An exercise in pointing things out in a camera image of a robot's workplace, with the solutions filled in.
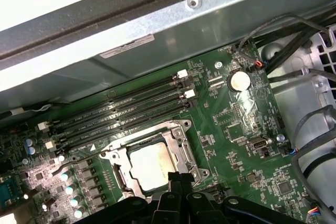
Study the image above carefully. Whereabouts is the black cable bundle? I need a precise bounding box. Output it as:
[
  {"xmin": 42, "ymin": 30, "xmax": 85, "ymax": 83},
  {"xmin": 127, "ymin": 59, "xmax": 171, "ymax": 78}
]
[{"xmin": 264, "ymin": 20, "xmax": 331, "ymax": 74}]

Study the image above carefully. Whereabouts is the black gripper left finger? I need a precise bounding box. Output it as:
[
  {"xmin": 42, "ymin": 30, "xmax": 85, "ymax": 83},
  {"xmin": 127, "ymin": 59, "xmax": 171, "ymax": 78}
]
[{"xmin": 76, "ymin": 172, "xmax": 182, "ymax": 224}]

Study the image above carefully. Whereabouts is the black and grey PC case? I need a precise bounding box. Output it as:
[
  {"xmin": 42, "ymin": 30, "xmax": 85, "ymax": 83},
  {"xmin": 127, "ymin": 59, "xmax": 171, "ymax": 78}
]
[{"xmin": 0, "ymin": 0, "xmax": 336, "ymax": 224}]

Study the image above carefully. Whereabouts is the black cable with white tag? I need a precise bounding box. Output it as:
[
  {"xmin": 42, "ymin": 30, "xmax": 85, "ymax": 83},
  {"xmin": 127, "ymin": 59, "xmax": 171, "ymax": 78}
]
[{"xmin": 0, "ymin": 104, "xmax": 52, "ymax": 117}]

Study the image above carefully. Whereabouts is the round coin cell battery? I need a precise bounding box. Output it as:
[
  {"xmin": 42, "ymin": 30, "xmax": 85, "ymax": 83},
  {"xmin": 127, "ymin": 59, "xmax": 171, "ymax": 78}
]
[{"xmin": 227, "ymin": 69, "xmax": 251, "ymax": 93}]

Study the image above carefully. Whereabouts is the metal locking lever wire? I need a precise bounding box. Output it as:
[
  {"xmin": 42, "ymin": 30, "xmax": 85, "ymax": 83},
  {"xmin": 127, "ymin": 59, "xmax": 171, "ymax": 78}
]
[
  {"xmin": 106, "ymin": 121, "xmax": 191, "ymax": 151},
  {"xmin": 51, "ymin": 153, "xmax": 104, "ymax": 178}
]

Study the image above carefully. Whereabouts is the silver metal drive cage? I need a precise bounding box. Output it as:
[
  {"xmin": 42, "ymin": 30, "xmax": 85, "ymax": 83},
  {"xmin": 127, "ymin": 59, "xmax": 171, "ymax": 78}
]
[{"xmin": 307, "ymin": 23, "xmax": 336, "ymax": 83}]

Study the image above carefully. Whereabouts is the green motherboard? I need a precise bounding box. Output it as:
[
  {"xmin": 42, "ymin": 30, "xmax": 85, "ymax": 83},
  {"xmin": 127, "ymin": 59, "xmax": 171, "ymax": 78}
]
[{"xmin": 0, "ymin": 39, "xmax": 323, "ymax": 224}]

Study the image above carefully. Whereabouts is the metal socket cover frame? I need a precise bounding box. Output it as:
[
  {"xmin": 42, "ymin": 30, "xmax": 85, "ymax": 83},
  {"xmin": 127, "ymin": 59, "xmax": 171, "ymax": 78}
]
[{"xmin": 112, "ymin": 126, "xmax": 208, "ymax": 198}]

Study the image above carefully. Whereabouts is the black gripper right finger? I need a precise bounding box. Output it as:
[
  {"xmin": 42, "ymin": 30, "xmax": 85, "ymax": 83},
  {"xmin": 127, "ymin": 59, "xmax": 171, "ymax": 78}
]
[{"xmin": 181, "ymin": 173, "xmax": 305, "ymax": 224}]

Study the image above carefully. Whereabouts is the silver topped CPU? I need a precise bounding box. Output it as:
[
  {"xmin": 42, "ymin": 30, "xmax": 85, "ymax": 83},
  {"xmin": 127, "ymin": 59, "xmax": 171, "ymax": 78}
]
[{"xmin": 128, "ymin": 141, "xmax": 184, "ymax": 193}]

